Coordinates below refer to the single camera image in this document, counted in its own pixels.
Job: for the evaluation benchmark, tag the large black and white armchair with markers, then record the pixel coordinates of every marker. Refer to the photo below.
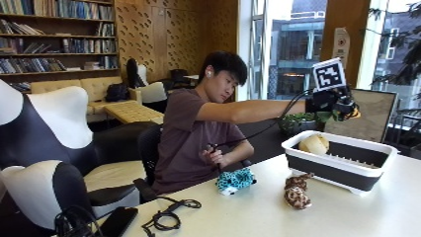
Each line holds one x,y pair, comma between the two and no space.
48,125

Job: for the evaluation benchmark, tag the black office chair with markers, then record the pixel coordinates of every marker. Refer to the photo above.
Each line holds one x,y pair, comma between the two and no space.
150,148

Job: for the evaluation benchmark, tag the row of books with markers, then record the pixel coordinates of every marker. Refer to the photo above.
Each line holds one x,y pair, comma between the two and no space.
21,29
31,65
79,45
75,8

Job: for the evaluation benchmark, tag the wooden bookshelf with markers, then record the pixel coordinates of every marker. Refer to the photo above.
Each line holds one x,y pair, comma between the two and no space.
76,61

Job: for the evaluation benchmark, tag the small black chair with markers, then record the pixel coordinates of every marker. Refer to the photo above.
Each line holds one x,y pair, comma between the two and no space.
180,77

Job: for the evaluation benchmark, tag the beige board with dark frame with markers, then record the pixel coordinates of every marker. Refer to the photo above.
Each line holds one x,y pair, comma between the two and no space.
371,115

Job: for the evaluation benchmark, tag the black smartphone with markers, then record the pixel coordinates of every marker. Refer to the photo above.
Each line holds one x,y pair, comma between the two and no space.
118,222

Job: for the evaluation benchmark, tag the white and grey collapsible tub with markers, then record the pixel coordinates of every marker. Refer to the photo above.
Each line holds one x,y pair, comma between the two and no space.
330,169

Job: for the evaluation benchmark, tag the brown spotted soft toy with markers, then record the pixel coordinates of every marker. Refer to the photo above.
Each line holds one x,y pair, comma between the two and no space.
296,194

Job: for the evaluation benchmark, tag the beige soft toy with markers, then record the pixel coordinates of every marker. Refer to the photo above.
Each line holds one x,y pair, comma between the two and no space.
315,144

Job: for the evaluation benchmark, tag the black and white lounge chair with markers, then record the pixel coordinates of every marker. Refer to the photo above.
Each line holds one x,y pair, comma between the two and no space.
147,90

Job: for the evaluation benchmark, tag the tree with dark leaves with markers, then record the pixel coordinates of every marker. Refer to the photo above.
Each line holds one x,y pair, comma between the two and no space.
406,56

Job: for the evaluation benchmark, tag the white earbud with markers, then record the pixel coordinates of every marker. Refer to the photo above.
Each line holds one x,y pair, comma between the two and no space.
208,73

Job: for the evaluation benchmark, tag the black backpack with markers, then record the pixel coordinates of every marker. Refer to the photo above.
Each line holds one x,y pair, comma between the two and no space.
118,93

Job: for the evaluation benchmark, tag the person in maroon shirt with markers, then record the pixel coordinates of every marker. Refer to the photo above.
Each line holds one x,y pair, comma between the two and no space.
184,138

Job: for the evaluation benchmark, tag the teal spotted soft toy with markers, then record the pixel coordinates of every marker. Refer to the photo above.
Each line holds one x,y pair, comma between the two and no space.
235,181

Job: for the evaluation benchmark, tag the green potted plant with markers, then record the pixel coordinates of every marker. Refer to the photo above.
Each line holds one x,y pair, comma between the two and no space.
300,121

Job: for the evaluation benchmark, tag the beige tufted sofa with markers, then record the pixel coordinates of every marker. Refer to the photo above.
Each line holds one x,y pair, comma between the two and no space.
94,89

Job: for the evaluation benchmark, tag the beige tufted ottoman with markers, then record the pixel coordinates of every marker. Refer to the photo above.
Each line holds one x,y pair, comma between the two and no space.
131,112

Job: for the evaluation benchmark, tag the white paper sign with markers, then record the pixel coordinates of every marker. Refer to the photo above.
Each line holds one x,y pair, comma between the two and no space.
342,46

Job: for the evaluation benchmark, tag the small white table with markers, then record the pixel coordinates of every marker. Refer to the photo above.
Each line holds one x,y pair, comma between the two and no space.
192,77

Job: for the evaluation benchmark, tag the white cube with black markers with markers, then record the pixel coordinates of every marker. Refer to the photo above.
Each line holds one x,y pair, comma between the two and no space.
330,75

